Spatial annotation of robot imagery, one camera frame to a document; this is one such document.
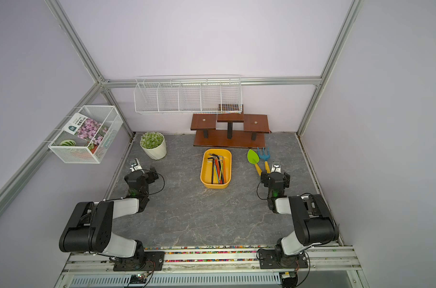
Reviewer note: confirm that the long white wire shelf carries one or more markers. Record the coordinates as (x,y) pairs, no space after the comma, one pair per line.
(191,94)

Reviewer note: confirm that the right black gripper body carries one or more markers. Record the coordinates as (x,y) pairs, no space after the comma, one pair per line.
(266,177)

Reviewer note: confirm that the blue toy garden rake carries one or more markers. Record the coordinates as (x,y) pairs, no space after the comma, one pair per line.
(264,155)

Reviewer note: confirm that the white pot green plant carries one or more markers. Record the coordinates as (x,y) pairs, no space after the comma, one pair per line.
(154,145)

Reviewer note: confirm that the thin black hex key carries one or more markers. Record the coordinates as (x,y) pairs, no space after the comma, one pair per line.
(215,167)

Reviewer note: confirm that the yellow plastic storage box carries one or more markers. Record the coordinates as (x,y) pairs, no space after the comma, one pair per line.
(208,176)

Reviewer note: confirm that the green small hex key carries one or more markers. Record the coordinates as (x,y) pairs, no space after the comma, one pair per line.
(223,174)

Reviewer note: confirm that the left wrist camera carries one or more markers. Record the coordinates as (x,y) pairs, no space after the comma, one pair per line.
(135,165)

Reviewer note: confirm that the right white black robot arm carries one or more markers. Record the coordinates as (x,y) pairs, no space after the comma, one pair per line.
(313,224)

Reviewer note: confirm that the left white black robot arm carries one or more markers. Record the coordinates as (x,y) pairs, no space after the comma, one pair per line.
(89,229)

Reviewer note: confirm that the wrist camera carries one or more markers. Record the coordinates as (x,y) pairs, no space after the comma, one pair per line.
(135,165)
(276,167)

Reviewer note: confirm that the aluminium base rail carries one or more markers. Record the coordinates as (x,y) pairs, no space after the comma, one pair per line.
(250,266)

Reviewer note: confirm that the red long hex key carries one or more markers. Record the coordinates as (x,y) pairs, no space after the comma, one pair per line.
(222,169)

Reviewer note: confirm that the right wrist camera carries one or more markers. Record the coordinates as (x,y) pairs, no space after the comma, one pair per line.
(276,167)

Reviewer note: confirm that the white wire wall basket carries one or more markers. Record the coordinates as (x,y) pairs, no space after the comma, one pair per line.
(85,152)

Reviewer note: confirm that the green toy garden trowel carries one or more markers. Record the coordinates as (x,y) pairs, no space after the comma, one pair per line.
(254,159)

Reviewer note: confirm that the brown wooden tiered stand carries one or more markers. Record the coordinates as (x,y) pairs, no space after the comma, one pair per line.
(236,129)

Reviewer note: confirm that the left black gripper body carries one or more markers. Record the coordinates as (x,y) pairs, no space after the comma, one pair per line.
(150,179)

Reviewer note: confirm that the flower seed packet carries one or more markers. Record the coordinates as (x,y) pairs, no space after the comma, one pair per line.
(86,128)

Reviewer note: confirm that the small dark tray in shelf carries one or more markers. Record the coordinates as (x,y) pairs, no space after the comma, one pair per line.
(230,108)

